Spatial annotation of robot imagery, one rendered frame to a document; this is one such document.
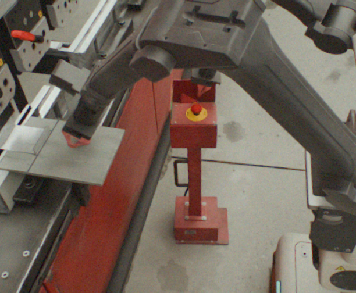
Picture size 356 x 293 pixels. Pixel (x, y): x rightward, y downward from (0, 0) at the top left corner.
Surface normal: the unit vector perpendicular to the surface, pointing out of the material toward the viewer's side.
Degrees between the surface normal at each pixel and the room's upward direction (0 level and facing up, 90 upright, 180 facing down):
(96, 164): 0
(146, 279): 0
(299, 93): 62
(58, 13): 90
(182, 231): 90
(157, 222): 0
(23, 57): 90
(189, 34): 25
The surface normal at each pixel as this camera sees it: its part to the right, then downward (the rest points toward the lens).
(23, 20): 0.97, 0.14
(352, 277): -0.17, 0.73
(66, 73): 0.19, -0.15
